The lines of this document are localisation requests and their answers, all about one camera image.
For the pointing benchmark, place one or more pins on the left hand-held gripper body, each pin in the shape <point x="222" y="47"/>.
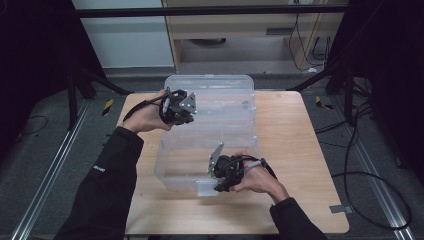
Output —
<point x="176" y="103"/>

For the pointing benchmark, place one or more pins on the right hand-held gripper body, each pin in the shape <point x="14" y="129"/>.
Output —
<point x="228" y="168"/>

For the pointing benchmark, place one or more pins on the clear plastic storage box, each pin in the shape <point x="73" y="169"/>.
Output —
<point x="186" y="156"/>

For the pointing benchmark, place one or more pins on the person's right hand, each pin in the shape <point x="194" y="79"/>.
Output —
<point x="260" y="180"/>

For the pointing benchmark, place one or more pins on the person's left hand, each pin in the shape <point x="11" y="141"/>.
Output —
<point x="145" y="118"/>

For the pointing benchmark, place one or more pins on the yellow and black tape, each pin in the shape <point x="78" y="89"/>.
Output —
<point x="322" y="104"/>
<point x="107" y="107"/>

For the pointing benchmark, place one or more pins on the white cabinet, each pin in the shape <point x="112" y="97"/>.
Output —
<point x="126" y="40"/>

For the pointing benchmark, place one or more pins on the black horizontal bar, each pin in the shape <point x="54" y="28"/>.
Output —
<point x="200" y="11"/>

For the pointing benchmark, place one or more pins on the wooden desk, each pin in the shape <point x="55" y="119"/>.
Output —
<point x="233" y="25"/>

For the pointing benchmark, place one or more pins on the black metal stand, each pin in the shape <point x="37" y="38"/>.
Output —
<point x="71" y="100"/>
<point x="349" y="96"/>

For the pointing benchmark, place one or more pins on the grey tape strip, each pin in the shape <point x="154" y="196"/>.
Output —
<point x="340" y="209"/>

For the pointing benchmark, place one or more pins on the white plug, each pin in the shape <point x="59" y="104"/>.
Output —
<point x="312" y="70"/>

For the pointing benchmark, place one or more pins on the black curtain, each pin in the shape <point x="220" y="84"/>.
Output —
<point x="30" y="66"/>
<point x="396" y="83"/>

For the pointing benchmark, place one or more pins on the aluminium rail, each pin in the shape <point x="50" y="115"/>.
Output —
<point x="50" y="173"/>
<point x="376" y="186"/>

